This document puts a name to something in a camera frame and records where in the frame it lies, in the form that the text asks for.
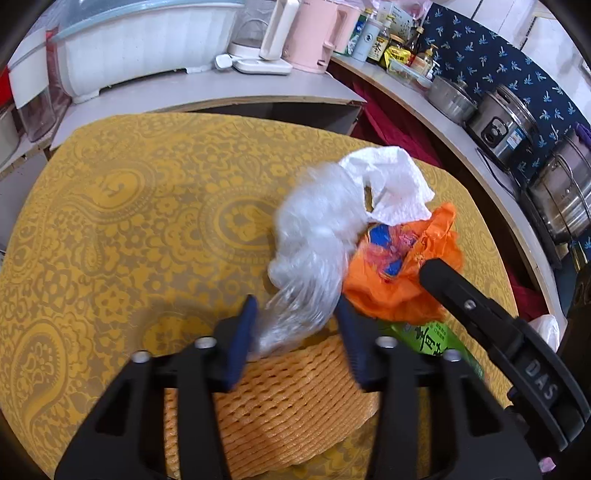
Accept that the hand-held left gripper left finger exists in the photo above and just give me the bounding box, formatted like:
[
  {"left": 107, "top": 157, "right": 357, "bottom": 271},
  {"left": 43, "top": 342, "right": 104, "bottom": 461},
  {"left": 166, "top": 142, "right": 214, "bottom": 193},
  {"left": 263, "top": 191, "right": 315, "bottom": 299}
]
[{"left": 55, "top": 295, "right": 259, "bottom": 480}]

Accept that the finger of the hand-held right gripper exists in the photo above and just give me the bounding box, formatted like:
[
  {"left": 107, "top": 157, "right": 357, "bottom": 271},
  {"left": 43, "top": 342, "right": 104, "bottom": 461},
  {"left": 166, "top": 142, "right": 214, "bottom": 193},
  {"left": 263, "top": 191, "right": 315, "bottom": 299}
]
[{"left": 419, "top": 259, "right": 522, "bottom": 365}]

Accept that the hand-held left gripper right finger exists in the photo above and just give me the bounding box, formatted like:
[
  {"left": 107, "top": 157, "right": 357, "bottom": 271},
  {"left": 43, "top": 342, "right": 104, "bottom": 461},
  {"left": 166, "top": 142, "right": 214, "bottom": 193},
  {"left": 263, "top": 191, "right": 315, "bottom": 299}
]
[{"left": 335, "top": 298, "right": 541, "bottom": 480}]

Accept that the small green carton box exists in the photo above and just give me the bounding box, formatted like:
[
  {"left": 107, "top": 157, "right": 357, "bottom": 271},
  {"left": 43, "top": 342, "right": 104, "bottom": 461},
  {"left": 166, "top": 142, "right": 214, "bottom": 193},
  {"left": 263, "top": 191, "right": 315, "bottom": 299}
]
[{"left": 376, "top": 318, "right": 485, "bottom": 379}]

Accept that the red-orange plastic bag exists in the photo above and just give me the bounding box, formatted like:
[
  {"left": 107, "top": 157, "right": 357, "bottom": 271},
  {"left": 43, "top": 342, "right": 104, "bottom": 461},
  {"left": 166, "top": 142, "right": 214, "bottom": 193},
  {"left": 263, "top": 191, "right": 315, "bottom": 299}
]
[{"left": 342, "top": 203, "right": 464, "bottom": 321}]

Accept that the white lined trash bin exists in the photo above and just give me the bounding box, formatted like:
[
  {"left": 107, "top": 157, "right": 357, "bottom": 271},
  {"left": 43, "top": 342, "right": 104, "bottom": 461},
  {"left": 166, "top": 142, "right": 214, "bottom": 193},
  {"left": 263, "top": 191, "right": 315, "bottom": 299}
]
[{"left": 526, "top": 314, "right": 561, "bottom": 352}]

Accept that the orange foam net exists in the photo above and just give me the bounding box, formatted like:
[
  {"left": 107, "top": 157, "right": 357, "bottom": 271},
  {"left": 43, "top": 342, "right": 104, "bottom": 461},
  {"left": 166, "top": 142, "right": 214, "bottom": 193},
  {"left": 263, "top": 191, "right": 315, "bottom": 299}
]
[{"left": 164, "top": 339, "right": 384, "bottom": 480}]

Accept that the clear plastic bag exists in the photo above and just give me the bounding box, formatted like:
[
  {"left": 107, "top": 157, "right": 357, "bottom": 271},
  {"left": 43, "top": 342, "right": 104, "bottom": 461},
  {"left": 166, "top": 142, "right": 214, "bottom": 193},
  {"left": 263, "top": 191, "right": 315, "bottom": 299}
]
[{"left": 256, "top": 161, "right": 370, "bottom": 358}]

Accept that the white tissue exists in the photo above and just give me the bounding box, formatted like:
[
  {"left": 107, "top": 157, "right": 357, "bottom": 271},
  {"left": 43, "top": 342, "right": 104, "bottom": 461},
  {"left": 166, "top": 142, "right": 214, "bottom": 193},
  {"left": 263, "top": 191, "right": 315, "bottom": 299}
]
[{"left": 339, "top": 146, "right": 435, "bottom": 227}]

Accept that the black induction cooker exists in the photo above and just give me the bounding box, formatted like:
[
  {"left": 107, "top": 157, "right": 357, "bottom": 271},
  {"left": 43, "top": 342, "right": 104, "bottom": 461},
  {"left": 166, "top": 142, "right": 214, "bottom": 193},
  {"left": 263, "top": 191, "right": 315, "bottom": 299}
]
[{"left": 519, "top": 191, "right": 568, "bottom": 271}]

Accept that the large steel steamer pot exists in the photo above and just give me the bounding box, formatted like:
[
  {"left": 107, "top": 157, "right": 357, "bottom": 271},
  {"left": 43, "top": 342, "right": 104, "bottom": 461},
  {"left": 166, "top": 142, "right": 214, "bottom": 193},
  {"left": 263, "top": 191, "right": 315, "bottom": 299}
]
[{"left": 526, "top": 129, "right": 591, "bottom": 245}]

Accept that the grey curved counter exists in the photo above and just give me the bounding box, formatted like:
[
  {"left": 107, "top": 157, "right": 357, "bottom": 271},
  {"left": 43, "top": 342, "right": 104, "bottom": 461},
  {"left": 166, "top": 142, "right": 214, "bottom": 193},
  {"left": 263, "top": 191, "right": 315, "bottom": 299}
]
[{"left": 330, "top": 53, "right": 568, "bottom": 324}]

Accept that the yellow patterned tablecloth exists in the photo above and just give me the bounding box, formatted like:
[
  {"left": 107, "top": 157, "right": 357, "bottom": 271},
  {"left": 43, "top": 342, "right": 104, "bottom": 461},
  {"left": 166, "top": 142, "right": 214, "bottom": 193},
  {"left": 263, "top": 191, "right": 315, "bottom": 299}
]
[{"left": 0, "top": 113, "right": 520, "bottom": 480}]

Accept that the steel rice cooker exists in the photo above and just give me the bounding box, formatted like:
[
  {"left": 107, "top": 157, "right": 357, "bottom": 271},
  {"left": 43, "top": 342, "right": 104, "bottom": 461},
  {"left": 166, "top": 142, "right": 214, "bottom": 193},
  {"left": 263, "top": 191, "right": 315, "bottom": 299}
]
[{"left": 464, "top": 84, "right": 541, "bottom": 169}]

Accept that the dark red cloth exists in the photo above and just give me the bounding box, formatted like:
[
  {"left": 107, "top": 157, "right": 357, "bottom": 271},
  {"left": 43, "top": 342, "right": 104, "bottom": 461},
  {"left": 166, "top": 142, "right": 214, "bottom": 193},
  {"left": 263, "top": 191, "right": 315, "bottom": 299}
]
[{"left": 351, "top": 80, "right": 546, "bottom": 319}]

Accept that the small steel pot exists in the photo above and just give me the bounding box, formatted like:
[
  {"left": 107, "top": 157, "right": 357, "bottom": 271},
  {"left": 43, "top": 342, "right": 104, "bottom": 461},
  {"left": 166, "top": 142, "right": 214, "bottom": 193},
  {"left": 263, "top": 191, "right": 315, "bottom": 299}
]
[{"left": 426, "top": 74, "right": 478, "bottom": 125}]

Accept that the clear food container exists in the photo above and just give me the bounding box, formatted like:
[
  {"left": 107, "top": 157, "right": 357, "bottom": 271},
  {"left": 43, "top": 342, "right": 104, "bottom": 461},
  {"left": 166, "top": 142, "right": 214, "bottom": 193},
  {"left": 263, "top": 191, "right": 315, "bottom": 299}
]
[{"left": 388, "top": 60, "right": 432, "bottom": 90}]

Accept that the yellow pump bottle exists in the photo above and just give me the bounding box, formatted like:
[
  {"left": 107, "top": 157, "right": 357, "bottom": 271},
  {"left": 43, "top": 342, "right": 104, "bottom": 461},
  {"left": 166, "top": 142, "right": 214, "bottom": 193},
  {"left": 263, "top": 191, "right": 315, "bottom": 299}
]
[{"left": 411, "top": 45, "right": 437, "bottom": 77}]

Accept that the navy floral cloth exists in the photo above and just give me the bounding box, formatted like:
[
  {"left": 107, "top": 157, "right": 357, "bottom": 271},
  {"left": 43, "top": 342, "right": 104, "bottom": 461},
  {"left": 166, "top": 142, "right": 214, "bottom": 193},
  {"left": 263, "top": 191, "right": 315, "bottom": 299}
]
[{"left": 418, "top": 2, "right": 591, "bottom": 185}]

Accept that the grey side shelf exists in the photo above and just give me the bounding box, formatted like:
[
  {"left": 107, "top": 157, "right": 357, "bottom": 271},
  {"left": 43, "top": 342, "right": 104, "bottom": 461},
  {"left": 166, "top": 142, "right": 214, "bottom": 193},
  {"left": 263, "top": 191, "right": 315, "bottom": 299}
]
[{"left": 48, "top": 69, "right": 368, "bottom": 151}]

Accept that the yellow packet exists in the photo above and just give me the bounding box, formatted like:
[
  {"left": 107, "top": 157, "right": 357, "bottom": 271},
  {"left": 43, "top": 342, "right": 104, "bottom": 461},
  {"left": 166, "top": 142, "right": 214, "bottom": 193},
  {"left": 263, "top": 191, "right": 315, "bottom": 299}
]
[{"left": 383, "top": 45, "right": 413, "bottom": 68}]

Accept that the brown sauce bottle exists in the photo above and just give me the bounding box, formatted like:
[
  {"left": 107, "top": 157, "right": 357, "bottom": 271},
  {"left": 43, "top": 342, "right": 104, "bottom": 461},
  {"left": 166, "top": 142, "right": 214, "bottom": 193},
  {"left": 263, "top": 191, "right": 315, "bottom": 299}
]
[{"left": 404, "top": 27, "right": 424, "bottom": 63}]

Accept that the dark sauce bottle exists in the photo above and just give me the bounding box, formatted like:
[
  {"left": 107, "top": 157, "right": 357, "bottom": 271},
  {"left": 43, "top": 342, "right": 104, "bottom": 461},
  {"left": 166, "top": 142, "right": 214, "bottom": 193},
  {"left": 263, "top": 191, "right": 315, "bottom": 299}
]
[{"left": 367, "top": 16, "right": 393, "bottom": 65}]

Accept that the white bottle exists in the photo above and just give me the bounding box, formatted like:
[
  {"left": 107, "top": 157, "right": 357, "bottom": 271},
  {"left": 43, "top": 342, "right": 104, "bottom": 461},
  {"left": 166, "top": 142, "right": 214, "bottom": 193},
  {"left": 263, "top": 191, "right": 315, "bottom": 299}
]
[{"left": 353, "top": 9, "right": 382, "bottom": 63}]

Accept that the white card box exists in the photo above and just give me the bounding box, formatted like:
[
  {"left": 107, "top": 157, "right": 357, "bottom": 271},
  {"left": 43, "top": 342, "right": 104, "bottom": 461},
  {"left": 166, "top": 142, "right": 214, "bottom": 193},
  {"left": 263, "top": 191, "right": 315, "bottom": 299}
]
[{"left": 379, "top": 0, "right": 419, "bottom": 38}]

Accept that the white dish rack grey lid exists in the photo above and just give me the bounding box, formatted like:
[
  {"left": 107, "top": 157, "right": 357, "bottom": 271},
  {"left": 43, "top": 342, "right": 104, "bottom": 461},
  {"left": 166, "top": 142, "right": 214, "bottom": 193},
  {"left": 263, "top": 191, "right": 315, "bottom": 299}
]
[{"left": 46, "top": 0, "right": 247, "bottom": 104}]

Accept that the pink electric kettle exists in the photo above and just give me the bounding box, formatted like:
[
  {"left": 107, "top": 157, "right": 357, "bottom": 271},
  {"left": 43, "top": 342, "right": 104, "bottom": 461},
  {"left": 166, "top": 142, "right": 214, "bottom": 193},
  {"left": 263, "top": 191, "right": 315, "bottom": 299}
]
[{"left": 283, "top": 0, "right": 362, "bottom": 73}]

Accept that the white glass electric kettle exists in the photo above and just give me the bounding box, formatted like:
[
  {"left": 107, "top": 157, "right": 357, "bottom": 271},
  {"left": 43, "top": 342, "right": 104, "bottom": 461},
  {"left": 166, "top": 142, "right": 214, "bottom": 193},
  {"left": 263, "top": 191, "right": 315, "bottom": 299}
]
[{"left": 228, "top": 0, "right": 301, "bottom": 75}]

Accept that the white lidded blender cup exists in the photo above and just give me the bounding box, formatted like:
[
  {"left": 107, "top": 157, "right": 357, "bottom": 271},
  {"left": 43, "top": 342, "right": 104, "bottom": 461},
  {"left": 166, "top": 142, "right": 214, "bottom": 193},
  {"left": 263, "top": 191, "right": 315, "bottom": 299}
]
[{"left": 9, "top": 60, "right": 58, "bottom": 141}]

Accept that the black power cable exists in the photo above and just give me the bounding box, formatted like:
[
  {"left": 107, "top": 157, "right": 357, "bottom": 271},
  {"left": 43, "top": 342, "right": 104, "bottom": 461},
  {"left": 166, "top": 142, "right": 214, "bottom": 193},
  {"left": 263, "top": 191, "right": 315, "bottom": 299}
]
[{"left": 478, "top": 152, "right": 522, "bottom": 199}]

